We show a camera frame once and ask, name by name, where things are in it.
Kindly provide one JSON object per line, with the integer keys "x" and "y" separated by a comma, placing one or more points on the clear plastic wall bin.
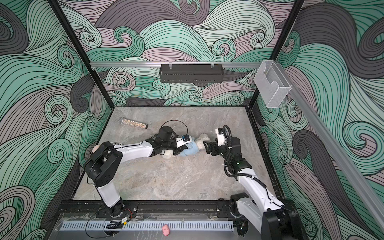
{"x": 272, "y": 83}

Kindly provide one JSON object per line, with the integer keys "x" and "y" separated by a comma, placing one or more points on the white slotted cable duct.
{"x": 150, "y": 225}

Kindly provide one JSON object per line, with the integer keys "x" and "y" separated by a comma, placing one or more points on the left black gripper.
{"x": 179, "y": 150}

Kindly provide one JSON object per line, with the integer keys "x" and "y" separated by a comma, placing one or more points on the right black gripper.
{"x": 212, "y": 145}

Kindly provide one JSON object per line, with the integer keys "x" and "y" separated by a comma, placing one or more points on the glass tube with sprinkles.
{"x": 128, "y": 122}

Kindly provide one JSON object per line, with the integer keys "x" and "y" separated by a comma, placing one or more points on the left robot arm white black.
{"x": 105, "y": 159}

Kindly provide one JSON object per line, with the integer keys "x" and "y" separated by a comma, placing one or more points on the pink round ball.
{"x": 95, "y": 148}

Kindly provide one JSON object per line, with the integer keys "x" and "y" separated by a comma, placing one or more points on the aluminium rail wall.
{"x": 305, "y": 96}
{"x": 137, "y": 64}

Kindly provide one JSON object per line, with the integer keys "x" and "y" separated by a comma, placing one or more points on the white teddy bear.
{"x": 200, "y": 141}

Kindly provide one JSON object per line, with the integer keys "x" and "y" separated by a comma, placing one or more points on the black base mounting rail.
{"x": 215, "y": 207}

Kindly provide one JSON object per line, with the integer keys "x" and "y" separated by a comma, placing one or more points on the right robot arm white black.
{"x": 271, "y": 218}

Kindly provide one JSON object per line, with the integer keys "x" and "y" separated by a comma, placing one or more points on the aluminium rail right wall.
{"x": 305, "y": 96}

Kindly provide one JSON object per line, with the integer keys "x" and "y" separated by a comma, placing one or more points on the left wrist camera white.
{"x": 183, "y": 140}

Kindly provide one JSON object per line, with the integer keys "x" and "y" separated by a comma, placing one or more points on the small pink toy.
{"x": 166, "y": 230}

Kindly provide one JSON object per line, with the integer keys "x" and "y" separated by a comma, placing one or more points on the aluminium rail back wall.
{"x": 137, "y": 64}

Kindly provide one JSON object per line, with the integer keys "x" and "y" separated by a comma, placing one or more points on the black wall tray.
{"x": 191, "y": 74}

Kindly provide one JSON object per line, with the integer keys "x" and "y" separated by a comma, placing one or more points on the light blue fleece hoodie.
{"x": 192, "y": 149}

